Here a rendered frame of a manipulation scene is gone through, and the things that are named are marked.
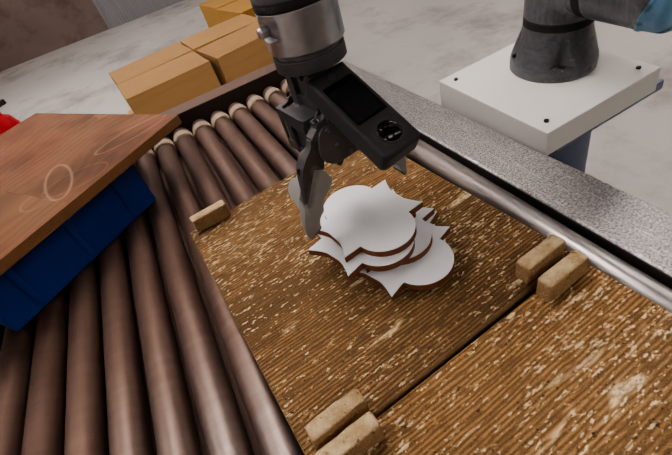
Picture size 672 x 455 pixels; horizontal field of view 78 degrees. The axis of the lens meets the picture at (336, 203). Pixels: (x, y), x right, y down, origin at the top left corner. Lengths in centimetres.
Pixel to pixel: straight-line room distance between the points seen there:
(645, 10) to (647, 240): 32
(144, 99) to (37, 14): 598
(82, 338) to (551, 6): 88
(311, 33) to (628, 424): 41
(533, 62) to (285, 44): 57
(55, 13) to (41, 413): 845
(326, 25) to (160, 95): 273
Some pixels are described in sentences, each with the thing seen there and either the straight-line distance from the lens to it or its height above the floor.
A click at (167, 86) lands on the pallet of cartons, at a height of 45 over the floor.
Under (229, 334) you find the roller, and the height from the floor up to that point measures 92.
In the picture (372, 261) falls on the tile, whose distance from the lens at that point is 47.
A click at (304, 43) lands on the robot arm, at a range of 38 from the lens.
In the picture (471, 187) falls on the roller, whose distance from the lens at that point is 64.
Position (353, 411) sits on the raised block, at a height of 96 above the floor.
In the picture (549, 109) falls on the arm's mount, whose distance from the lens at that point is 80.
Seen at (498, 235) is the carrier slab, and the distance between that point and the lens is 54.
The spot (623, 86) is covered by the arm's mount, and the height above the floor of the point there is 92.
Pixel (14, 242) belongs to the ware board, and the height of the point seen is 104.
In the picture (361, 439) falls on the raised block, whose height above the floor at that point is 96.
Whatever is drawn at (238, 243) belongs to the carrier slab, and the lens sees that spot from 63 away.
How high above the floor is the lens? 133
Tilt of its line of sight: 39 degrees down
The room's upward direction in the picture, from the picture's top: 19 degrees counter-clockwise
